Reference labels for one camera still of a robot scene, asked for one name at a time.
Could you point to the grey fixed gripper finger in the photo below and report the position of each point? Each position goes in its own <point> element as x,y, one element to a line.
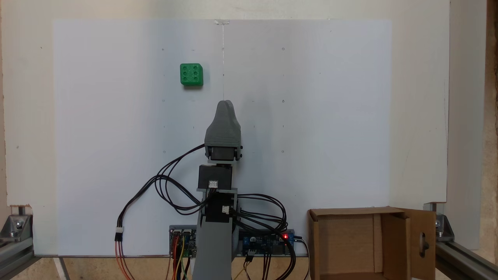
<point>223,124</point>

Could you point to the green dice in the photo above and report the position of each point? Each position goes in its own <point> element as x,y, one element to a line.
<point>191,74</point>

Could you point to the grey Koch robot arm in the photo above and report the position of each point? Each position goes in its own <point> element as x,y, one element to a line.
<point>214,249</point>

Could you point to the white paper sheet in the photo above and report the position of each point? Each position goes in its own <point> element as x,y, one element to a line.
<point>311,116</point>

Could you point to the blue circuit board red LED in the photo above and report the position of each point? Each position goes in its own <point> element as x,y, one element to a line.
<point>258,243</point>

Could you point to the clear tape strip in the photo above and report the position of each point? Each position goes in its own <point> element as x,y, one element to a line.
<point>222,21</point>

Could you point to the brown cardboard box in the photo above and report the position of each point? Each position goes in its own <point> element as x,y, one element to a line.
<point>350,245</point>

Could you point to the aluminium corner bracket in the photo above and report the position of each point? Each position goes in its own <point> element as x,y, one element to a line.
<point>441,227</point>
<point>17,225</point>

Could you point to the aluminium frame post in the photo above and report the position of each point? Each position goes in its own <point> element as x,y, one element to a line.
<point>15,254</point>
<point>467,262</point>

